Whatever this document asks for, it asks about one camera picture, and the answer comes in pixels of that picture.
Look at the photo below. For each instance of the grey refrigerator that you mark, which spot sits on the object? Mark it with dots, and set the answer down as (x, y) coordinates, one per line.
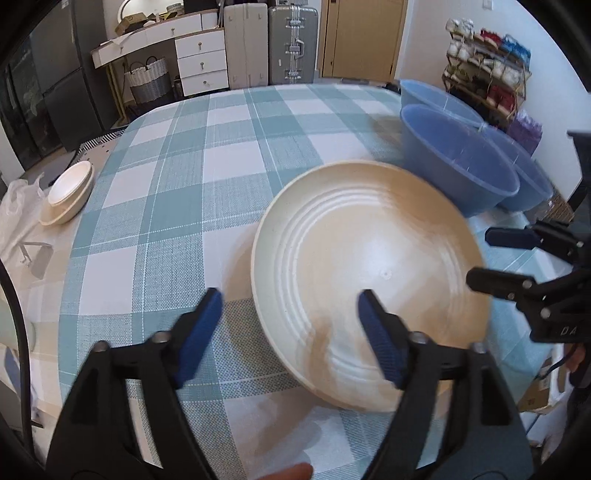
(69, 83)

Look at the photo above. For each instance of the teal checked tablecloth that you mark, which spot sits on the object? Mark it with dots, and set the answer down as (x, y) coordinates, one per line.
(184, 184)

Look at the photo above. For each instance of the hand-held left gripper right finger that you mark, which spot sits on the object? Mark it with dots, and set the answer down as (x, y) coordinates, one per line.
(381, 341)

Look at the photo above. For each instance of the silver suitcase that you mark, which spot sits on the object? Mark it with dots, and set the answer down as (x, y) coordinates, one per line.
(293, 46)

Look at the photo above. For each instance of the wooden shoe rack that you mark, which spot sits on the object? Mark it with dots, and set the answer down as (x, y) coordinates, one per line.
(524, 92)

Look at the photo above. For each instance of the woven grey white basket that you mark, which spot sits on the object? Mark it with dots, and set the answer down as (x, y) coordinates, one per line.
(150, 83)

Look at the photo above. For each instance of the small open cardboard box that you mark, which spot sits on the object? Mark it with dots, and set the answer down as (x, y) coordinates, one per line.
(129, 24)

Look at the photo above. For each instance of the black glass cabinet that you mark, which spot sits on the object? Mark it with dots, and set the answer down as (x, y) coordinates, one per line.
(23, 115)

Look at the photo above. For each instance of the large cream bowl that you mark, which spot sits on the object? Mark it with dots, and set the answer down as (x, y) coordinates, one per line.
(69, 212)

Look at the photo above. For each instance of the white vanity desk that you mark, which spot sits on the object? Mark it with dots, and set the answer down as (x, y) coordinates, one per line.
(203, 64)

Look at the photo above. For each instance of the purple bag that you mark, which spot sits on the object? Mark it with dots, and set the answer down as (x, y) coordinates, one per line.
(526, 131)

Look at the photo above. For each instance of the beige checked tablecloth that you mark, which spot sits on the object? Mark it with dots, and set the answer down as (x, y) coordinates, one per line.
(41, 300)

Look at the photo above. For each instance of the oval vanity mirror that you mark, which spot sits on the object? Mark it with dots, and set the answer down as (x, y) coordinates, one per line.
(125, 11)

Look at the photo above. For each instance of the dark water bottle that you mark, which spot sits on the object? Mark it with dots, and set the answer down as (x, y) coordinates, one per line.
(178, 87)

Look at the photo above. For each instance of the small white bowl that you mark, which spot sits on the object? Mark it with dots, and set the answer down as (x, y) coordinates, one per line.
(69, 184)

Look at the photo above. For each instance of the beige suitcase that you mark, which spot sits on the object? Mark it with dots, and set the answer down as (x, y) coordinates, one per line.
(247, 46)

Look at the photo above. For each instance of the tan wooden door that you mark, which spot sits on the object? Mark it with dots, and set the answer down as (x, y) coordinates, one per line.
(364, 37)

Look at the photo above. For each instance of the white plastic bag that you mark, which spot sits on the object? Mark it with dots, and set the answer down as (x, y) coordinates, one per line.
(18, 207)

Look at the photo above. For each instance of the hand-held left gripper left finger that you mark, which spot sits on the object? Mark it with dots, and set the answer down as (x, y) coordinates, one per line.
(201, 337)

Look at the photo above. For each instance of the printed cardboard box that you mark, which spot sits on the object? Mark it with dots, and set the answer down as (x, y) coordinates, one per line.
(535, 397)

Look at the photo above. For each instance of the person's left hand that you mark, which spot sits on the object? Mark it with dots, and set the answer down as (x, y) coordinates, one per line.
(291, 473)

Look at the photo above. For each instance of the blue bowl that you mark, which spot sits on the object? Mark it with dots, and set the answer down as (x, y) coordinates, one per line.
(531, 184)
(443, 166)
(434, 99)

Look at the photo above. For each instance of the rows of assorted shoes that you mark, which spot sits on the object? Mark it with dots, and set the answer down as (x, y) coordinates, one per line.
(485, 69)

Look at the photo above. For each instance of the person's right hand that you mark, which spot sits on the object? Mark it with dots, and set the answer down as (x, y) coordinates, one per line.
(577, 360)

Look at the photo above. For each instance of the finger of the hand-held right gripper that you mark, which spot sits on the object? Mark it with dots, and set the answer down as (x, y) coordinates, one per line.
(512, 237)
(503, 285)

